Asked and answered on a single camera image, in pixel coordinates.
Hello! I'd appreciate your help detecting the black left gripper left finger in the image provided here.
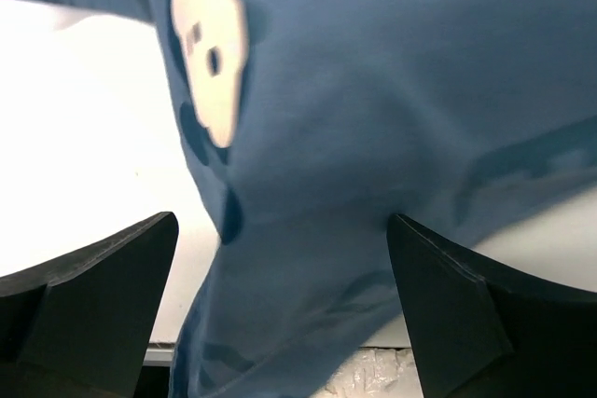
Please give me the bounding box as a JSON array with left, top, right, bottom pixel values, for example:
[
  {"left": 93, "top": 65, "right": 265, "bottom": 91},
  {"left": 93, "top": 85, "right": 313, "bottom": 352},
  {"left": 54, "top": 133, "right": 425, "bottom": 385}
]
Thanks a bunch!
[{"left": 1, "top": 212, "right": 178, "bottom": 397}]

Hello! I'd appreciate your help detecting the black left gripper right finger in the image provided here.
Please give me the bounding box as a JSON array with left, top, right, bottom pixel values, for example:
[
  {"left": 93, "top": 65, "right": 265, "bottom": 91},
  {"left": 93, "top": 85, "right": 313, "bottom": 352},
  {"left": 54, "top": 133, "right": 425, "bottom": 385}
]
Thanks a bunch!
[{"left": 386, "top": 214, "right": 596, "bottom": 398}]

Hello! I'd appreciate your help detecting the blue letter print pillowcase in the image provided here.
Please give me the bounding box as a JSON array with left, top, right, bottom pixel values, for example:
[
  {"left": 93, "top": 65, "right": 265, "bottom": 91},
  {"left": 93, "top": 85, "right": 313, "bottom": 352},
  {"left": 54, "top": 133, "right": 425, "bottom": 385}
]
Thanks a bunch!
[{"left": 34, "top": 0, "right": 596, "bottom": 397}]

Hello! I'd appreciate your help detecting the left aluminium table rail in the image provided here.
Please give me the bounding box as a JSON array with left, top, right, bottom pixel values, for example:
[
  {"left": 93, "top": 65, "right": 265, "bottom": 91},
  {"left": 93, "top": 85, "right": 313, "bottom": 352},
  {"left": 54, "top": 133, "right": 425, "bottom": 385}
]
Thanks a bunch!
[{"left": 143, "top": 342, "right": 174, "bottom": 368}]

